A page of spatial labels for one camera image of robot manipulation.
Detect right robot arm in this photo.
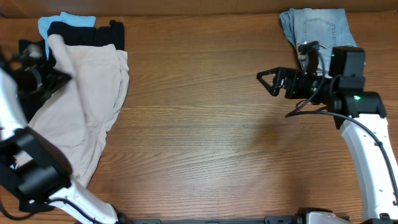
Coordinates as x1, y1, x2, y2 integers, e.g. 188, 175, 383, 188
256, 42, 397, 223

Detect beige khaki shorts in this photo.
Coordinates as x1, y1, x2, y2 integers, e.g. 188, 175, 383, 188
29, 34, 129, 186

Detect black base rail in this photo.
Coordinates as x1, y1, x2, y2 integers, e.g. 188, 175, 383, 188
130, 214, 305, 224

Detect folded light blue jeans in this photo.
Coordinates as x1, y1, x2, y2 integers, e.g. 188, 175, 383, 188
279, 8, 357, 72

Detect light blue garment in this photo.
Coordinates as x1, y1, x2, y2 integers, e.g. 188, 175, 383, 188
38, 12, 96, 58

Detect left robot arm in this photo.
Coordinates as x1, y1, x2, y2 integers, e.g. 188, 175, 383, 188
1, 70, 124, 223

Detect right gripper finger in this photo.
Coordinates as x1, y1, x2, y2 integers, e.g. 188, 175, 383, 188
256, 67, 292, 80
257, 76, 284, 96

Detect black garment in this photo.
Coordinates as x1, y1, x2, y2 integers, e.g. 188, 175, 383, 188
17, 19, 126, 214

